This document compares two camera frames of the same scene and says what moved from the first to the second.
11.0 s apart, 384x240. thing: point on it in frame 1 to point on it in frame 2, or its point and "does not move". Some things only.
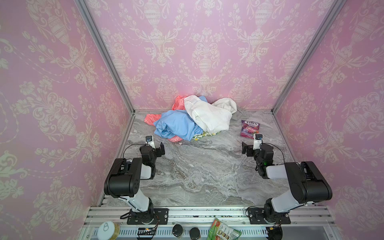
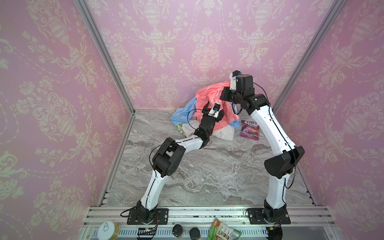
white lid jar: (108, 230) does not move
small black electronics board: (144, 231) does not move
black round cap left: (177, 230) does not move
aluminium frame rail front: (307, 223) does not move
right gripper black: (248, 149) to (227, 94)
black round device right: (275, 232) does not move
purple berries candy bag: (248, 128) does not move
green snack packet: (220, 231) does not move
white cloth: (216, 116) to (227, 132)
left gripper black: (158, 153) to (219, 116)
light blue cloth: (178, 123) to (185, 113)
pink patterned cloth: (179, 105) to (211, 94)
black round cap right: (194, 233) does not move
